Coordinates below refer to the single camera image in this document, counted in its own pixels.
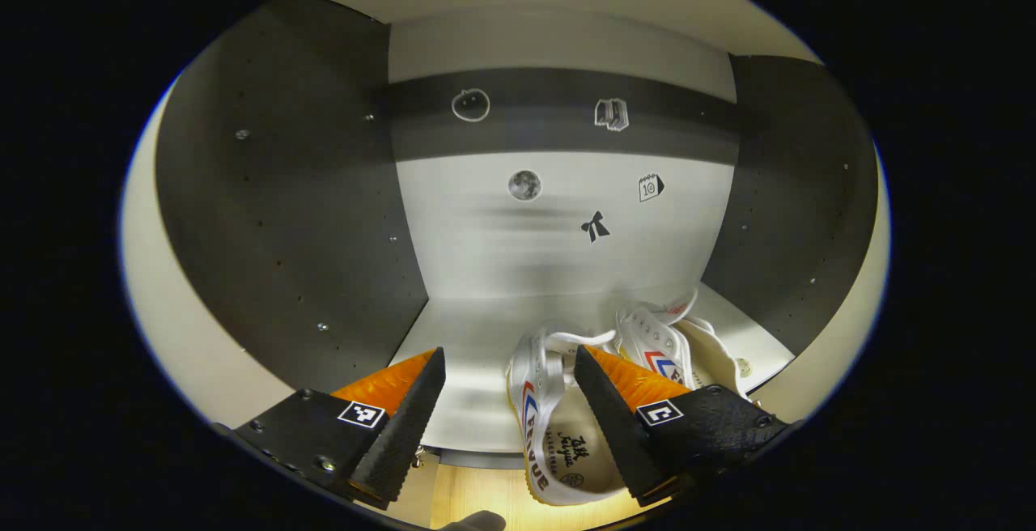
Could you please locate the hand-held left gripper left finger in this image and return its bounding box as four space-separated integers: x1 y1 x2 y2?
233 346 448 509

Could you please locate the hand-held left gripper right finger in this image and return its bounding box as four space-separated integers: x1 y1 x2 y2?
573 345 790 508

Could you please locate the white canvas shoe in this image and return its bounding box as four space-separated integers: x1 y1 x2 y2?
614 288 752 400
506 327 648 508

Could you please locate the grey shoe cabinet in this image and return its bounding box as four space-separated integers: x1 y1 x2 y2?
120 0 891 471

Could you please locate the grey cabinet door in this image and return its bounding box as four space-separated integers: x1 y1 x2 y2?
120 86 296 435
749 142 891 427

